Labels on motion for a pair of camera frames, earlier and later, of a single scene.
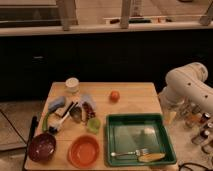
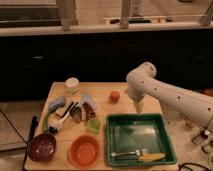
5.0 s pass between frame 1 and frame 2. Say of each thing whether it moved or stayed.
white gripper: moved
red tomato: stayed
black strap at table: stayed
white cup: stayed
